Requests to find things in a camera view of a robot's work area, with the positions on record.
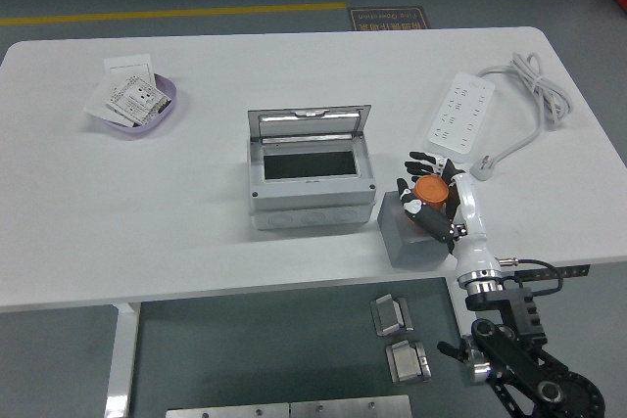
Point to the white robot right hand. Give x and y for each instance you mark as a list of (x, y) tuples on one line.
[(472, 222)]

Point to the orange cylinder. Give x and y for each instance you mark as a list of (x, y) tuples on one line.
[(431, 190)]

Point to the grey electrical box with flap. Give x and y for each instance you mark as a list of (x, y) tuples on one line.
[(308, 193)]

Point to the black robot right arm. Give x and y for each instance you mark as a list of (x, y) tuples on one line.
[(519, 310)]

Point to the grey cube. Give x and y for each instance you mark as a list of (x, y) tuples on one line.
[(406, 246)]

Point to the white right table leg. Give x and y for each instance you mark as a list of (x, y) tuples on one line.
[(453, 305)]

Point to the white table leg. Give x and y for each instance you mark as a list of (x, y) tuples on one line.
[(453, 305), (122, 364)]

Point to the white power strip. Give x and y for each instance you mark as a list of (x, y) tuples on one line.
[(458, 114)]

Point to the small metal block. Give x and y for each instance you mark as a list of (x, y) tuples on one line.
[(406, 364), (389, 315)]

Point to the brown floor sign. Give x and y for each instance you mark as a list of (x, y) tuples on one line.
[(387, 19)]

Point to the purple plastic tray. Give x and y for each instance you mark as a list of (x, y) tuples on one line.
[(147, 128)]

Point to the white socket panel with print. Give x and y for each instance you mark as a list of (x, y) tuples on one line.
[(137, 97)]

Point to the white left table leg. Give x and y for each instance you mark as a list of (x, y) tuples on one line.
[(122, 364)]

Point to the white plain panel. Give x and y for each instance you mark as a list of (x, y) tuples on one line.
[(98, 100)]

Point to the black perforated table rail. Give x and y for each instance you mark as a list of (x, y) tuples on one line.
[(573, 271)]

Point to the metal base plate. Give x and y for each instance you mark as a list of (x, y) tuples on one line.
[(225, 411), (350, 408)]

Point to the white blank switch plate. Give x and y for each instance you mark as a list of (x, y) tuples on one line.
[(127, 65)]

